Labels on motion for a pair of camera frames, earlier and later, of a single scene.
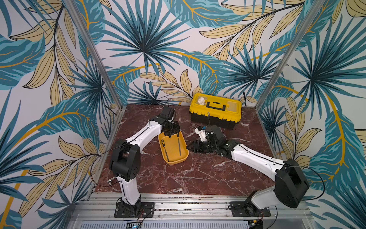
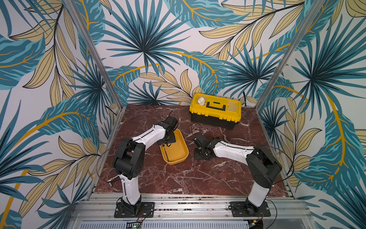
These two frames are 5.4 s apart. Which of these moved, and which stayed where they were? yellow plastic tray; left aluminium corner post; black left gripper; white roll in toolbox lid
Moved: black left gripper
Stayed: white roll in toolbox lid; yellow plastic tray; left aluminium corner post
